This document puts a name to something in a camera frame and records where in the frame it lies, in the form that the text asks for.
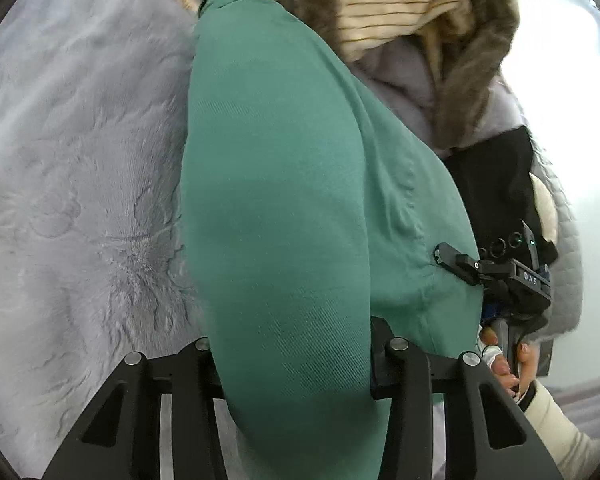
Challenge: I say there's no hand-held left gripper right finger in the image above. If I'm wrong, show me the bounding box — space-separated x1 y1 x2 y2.
369 316 566 480

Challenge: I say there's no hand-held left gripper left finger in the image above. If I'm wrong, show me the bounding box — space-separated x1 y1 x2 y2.
40 337 231 480

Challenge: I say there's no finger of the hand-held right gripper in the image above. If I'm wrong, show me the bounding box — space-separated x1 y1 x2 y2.
434 242 483 286

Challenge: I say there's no green shirt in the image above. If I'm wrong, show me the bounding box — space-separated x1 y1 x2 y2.
180 0 485 480

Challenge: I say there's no person's right forearm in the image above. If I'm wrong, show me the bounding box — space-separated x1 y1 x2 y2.
517 380 600 480

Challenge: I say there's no person's right hand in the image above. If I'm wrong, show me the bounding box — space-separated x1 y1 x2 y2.
480 327 536 403

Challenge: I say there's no grey quilted garment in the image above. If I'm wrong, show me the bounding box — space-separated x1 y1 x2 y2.
527 125 583 333

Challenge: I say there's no cream cloth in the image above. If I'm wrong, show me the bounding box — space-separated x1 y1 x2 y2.
529 174 560 242

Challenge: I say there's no black cloth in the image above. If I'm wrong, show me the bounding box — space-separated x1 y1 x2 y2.
442 125 538 261

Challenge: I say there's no brown fur trimmed coat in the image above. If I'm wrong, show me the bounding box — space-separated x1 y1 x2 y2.
280 0 521 151

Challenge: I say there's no lavender plush blanket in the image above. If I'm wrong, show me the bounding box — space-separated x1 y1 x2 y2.
0 0 528 480

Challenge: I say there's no beige knit garment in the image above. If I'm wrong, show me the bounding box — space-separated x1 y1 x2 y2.
198 0 481 63

